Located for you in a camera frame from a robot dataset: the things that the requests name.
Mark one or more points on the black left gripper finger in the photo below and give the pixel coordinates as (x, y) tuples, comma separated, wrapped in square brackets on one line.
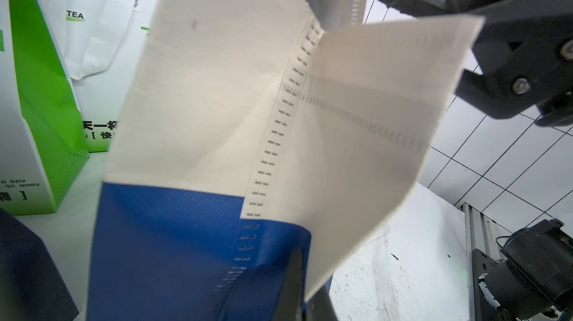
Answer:
[(291, 305)]

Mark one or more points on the green white bag left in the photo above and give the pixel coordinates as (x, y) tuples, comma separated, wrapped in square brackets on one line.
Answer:
[(42, 144)]

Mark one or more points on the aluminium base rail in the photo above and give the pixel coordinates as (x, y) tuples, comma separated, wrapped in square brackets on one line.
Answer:
[(526, 275)]

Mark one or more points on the navy beige small bag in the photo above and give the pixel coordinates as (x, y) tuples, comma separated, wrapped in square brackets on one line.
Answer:
[(32, 287)]

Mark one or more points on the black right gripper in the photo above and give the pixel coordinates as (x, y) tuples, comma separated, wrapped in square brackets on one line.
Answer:
[(524, 52)]

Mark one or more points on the blue beige takeout bag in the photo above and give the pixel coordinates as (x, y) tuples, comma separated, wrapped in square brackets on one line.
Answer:
[(256, 127)]

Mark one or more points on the green white bag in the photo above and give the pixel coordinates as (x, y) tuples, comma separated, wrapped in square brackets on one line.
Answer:
[(100, 42), (42, 144)]

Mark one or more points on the green white bag right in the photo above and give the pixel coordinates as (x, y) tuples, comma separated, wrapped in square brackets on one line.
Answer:
[(100, 42)]

